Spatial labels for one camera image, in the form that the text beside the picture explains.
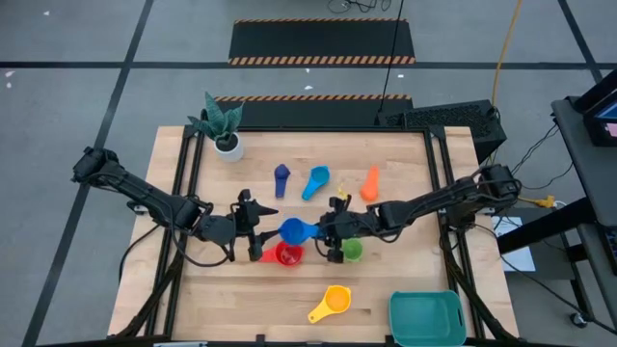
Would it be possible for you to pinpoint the red measuring cup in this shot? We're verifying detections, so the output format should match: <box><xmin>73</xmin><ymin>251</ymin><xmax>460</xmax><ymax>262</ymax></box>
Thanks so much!
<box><xmin>258</xmin><ymin>240</ymin><xmax>306</xmax><ymax>267</ymax></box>

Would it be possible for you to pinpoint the yellow measuring cup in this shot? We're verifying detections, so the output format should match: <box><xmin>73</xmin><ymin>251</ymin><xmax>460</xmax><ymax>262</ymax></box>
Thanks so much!
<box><xmin>307</xmin><ymin>284</ymin><xmax>352</xmax><ymax>325</ymax></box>

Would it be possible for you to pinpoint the navy blue measuring cup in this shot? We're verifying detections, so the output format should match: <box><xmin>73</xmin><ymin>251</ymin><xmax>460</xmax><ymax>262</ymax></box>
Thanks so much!
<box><xmin>274</xmin><ymin>163</ymin><xmax>291</xmax><ymax>199</ymax></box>

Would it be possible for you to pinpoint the black hanging cable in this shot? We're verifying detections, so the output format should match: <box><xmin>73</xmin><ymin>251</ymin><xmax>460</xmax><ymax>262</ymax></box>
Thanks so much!
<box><xmin>378</xmin><ymin>0</ymin><xmax>406</xmax><ymax>115</ymax></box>

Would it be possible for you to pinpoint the white paper sheet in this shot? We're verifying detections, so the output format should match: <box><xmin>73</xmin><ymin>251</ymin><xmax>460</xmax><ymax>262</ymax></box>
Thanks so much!
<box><xmin>491</xmin><ymin>215</ymin><xmax>537</xmax><ymax>274</ymax></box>

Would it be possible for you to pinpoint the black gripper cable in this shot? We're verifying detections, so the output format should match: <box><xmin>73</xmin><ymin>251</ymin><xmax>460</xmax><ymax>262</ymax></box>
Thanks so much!
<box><xmin>171</xmin><ymin>224</ymin><xmax>238</xmax><ymax>269</ymax></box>
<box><xmin>313</xmin><ymin>195</ymin><xmax>353</xmax><ymax>259</ymax></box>

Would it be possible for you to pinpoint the green measuring cup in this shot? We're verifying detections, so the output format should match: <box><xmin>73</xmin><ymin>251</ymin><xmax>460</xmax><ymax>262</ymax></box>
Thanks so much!
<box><xmin>340</xmin><ymin>237</ymin><xmax>363</xmax><ymax>264</ymax></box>

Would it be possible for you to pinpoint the black coiled floor cable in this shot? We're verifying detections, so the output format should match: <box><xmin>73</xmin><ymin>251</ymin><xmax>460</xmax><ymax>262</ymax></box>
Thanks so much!
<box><xmin>326</xmin><ymin>0</ymin><xmax>392</xmax><ymax>14</ymax></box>

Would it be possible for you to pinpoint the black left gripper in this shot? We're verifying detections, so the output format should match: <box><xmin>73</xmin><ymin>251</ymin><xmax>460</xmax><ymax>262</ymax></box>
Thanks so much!
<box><xmin>199</xmin><ymin>188</ymin><xmax>282</xmax><ymax>263</ymax></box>

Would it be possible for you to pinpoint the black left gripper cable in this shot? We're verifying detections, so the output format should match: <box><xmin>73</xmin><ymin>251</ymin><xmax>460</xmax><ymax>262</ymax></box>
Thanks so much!
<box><xmin>171</xmin><ymin>224</ymin><xmax>238</xmax><ymax>269</ymax></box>

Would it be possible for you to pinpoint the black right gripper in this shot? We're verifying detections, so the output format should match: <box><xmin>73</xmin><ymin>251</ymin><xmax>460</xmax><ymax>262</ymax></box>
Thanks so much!
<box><xmin>315</xmin><ymin>194</ymin><xmax>375</xmax><ymax>264</ymax></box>

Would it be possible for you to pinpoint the grey desk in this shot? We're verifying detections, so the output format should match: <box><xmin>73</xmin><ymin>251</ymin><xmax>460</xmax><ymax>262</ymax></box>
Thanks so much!
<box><xmin>496</xmin><ymin>95</ymin><xmax>617</xmax><ymax>334</ymax></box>

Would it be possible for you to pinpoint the teal plastic basket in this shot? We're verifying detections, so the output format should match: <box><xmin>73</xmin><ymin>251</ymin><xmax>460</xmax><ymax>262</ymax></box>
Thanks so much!
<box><xmin>389</xmin><ymin>289</ymin><xmax>468</xmax><ymax>347</ymax></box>

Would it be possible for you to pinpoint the royal blue measuring cup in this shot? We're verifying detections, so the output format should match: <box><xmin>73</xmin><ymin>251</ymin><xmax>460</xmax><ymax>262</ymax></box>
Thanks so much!
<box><xmin>278</xmin><ymin>217</ymin><xmax>325</xmax><ymax>246</ymax></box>

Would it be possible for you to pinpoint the yellow power cable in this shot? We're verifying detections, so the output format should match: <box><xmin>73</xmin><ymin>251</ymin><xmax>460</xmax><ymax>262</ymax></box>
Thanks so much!
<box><xmin>488</xmin><ymin>0</ymin><xmax>525</xmax><ymax>168</ymax></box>

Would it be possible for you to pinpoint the snake plant in white pot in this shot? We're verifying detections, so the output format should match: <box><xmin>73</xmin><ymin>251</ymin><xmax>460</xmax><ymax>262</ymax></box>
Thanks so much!
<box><xmin>186</xmin><ymin>91</ymin><xmax>245</xmax><ymax>164</ymax></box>

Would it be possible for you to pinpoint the orange measuring cup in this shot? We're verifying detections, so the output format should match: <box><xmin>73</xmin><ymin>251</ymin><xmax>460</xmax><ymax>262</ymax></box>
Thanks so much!
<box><xmin>360</xmin><ymin>166</ymin><xmax>382</xmax><ymax>202</ymax></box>

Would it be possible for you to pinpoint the black hazard-striped floor mat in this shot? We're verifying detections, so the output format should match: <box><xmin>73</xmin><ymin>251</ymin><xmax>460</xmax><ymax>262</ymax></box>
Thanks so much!
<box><xmin>200</xmin><ymin>93</ymin><xmax>415</xmax><ymax>129</ymax></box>
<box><xmin>228</xmin><ymin>17</ymin><xmax>416</xmax><ymax>67</ymax></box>

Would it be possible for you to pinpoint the black laptop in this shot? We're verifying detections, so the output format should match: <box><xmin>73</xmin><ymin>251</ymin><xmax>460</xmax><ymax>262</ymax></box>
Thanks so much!
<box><xmin>573</xmin><ymin>67</ymin><xmax>617</xmax><ymax>148</ymax></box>

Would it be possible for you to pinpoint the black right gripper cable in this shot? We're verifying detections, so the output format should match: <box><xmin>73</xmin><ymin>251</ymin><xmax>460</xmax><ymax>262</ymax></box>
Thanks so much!
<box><xmin>313</xmin><ymin>195</ymin><xmax>353</xmax><ymax>259</ymax></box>

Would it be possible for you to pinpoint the light blue measuring cup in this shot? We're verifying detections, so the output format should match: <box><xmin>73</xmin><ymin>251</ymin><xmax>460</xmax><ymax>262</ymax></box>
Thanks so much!
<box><xmin>301</xmin><ymin>165</ymin><xmax>331</xmax><ymax>201</ymax></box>

